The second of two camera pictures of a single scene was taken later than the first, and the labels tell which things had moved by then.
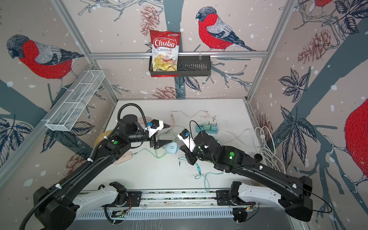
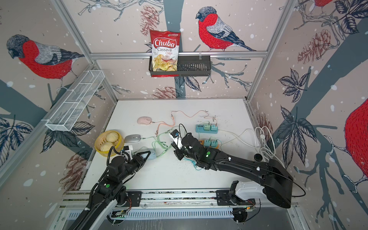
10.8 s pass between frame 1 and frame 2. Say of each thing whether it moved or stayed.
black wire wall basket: stayed
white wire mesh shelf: stayed
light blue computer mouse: moved
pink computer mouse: stayed
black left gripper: moved
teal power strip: stayed
